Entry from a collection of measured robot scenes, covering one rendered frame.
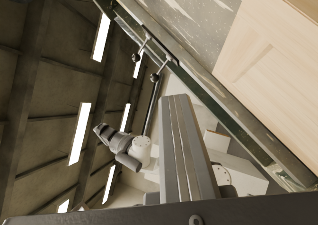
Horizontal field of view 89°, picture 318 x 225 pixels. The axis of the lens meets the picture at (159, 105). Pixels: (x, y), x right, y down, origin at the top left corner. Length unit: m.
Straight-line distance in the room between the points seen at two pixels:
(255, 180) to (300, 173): 2.28
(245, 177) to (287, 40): 2.68
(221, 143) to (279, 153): 4.84
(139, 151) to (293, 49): 0.47
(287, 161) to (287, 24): 0.46
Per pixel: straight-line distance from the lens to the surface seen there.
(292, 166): 0.62
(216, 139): 5.38
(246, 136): 0.82
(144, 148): 0.56
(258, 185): 2.94
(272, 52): 0.27
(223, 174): 0.56
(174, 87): 4.12
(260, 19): 0.24
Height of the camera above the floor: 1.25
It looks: 12 degrees up
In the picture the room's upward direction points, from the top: 75 degrees counter-clockwise
